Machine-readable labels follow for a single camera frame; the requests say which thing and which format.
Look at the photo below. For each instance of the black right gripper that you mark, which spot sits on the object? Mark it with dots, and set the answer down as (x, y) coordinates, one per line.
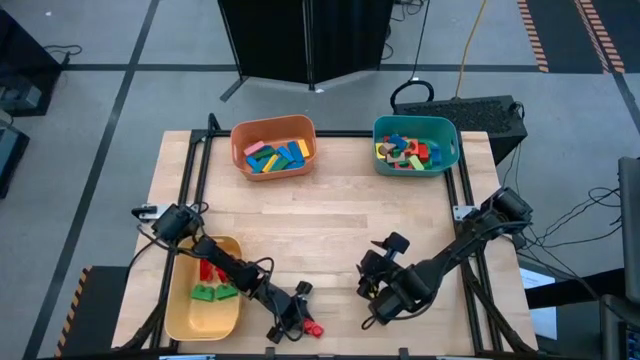
(380, 275)

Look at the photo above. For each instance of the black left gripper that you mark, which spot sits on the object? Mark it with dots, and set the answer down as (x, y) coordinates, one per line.
(285, 310)

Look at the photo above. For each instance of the red two-stud plastic brick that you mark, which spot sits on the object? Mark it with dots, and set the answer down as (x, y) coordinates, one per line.
(222, 275)
(316, 329)

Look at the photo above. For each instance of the green two-stud plastic brick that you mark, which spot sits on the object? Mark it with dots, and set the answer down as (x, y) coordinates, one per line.
(226, 291)
(202, 293)

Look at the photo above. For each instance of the light green block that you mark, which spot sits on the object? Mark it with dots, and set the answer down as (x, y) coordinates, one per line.
(416, 162)

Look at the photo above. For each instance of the yellow arch block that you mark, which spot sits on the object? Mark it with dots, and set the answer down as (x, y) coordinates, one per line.
(379, 151)

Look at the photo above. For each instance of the natural wood arch block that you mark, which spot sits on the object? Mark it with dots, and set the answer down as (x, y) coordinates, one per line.
(386, 148)

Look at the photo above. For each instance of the red cube block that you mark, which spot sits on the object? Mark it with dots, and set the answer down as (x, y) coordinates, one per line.
(423, 151)

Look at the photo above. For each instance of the blue arch block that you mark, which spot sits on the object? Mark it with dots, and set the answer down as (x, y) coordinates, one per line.
(398, 141)

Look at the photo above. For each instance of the small blue square block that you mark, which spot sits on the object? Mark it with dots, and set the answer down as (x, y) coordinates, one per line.
(436, 154)

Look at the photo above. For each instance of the red four-stud plastic brick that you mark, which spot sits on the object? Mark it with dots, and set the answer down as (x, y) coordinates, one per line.
(206, 270)

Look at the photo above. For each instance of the blue wooden plank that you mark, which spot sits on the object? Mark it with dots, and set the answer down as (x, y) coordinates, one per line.
(296, 165)
(285, 154)
(255, 164)
(295, 151)

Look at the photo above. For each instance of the yellow wooden plank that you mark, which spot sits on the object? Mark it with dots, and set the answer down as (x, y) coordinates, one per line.
(270, 163)
(303, 148)

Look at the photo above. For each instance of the dark green wooden plank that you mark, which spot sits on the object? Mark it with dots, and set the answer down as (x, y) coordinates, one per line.
(264, 152)

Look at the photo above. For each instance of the pink wooden plank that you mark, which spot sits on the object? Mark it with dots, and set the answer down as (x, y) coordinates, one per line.
(254, 148)

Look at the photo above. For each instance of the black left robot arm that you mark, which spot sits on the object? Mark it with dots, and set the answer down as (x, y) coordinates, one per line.
(225, 262)

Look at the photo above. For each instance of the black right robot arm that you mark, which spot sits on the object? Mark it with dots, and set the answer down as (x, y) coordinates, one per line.
(450, 250)

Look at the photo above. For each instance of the yellow plastic bin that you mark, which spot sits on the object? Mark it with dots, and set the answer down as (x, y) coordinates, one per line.
(200, 320)

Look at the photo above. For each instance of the teal plastic bin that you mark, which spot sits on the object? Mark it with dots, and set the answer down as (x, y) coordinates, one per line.
(415, 125)

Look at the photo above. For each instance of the black perforated equipment case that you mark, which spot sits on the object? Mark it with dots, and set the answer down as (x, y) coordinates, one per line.
(465, 115)

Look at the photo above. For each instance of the orange plastic bin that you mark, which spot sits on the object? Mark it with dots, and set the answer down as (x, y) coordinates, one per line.
(240, 135)

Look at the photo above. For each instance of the black hazard-striped floor mat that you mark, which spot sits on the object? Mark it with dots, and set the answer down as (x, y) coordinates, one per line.
(100, 310)

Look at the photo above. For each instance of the black partition panel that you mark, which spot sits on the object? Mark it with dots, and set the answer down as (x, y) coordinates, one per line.
(265, 40)
(350, 40)

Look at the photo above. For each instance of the black floor equipment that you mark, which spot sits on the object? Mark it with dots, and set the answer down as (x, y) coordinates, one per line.
(10, 150)

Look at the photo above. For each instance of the black cabinet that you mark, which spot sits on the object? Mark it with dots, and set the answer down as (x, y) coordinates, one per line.
(25, 60)

